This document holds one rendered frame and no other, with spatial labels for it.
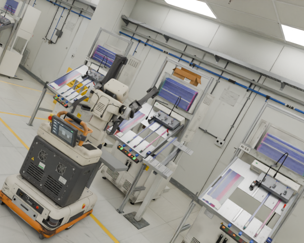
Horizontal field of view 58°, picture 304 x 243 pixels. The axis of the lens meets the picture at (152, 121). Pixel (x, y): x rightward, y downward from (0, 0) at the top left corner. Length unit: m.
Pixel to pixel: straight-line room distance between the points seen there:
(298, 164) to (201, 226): 1.19
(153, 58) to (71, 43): 2.66
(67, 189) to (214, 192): 1.43
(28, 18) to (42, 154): 4.90
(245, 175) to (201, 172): 1.91
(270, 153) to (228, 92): 2.04
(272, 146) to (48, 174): 2.20
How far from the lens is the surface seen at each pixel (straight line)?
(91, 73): 4.41
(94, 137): 2.62
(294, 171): 3.07
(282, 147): 3.09
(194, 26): 5.58
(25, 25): 7.03
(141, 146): 3.24
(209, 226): 3.19
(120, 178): 3.71
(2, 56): 6.99
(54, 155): 2.39
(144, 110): 3.69
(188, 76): 3.91
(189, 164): 5.00
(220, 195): 2.89
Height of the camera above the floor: 1.57
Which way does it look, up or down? 8 degrees down
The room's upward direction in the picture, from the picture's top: 27 degrees clockwise
